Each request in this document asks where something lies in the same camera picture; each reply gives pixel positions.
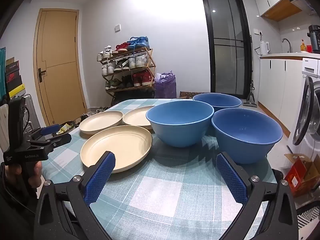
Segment grey range hood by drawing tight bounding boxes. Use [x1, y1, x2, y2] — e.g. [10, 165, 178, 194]
[290, 0, 316, 15]

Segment wooden door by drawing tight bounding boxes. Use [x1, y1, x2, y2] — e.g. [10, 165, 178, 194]
[33, 8, 88, 128]

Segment white electric kettle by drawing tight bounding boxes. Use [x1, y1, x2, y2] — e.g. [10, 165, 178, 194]
[259, 41, 271, 55]

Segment white base cabinets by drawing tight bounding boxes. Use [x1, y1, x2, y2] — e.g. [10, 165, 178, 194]
[259, 53, 305, 136]

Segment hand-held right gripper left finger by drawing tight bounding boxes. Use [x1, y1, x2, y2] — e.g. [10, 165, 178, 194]
[33, 151, 116, 240]

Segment red and brown cardboard box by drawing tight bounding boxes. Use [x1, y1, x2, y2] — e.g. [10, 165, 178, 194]
[284, 153, 320, 197]

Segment purple plastic bag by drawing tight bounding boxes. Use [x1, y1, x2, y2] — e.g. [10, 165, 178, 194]
[154, 72, 177, 99]

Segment black countertop appliance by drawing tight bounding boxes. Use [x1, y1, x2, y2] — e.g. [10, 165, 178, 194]
[308, 24, 320, 53]

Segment person's left hand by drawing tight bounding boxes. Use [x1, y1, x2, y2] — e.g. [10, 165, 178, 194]
[4, 160, 43, 188]

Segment black-framed glass door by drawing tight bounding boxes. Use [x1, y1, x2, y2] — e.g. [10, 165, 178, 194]
[201, 0, 253, 98]

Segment cluster of loose shoes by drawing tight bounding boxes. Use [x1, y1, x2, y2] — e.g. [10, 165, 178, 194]
[79, 106, 110, 123]

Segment white washing machine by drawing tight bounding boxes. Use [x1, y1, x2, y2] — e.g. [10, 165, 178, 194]
[291, 57, 320, 155]

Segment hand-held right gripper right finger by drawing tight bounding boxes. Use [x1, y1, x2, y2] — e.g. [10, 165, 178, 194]
[215, 152, 299, 240]

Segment person's left forearm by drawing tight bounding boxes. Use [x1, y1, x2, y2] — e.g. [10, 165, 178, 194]
[0, 177, 38, 233]

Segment cream round plate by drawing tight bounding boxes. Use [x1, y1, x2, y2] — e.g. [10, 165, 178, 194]
[122, 106, 160, 130]
[80, 125, 153, 173]
[79, 110, 124, 134]

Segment black and white patterned rug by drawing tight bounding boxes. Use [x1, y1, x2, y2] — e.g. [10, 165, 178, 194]
[295, 200, 320, 230]

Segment grey stick vacuum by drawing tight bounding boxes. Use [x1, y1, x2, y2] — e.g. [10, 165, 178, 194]
[242, 35, 258, 108]

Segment blue bowl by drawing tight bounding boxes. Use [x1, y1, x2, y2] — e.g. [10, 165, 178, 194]
[193, 93, 242, 112]
[211, 108, 283, 165]
[146, 99, 215, 147]

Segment teal checked tablecloth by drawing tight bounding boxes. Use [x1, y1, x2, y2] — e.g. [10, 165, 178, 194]
[41, 99, 277, 240]

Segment stack of shoe boxes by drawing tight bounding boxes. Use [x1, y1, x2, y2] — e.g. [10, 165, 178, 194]
[0, 47, 27, 101]

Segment wooden shoe rack with shoes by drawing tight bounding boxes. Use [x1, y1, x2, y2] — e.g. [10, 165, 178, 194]
[97, 36, 155, 90]

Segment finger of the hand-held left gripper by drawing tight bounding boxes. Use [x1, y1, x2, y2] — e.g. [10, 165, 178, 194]
[32, 134, 72, 148]
[25, 124, 62, 141]

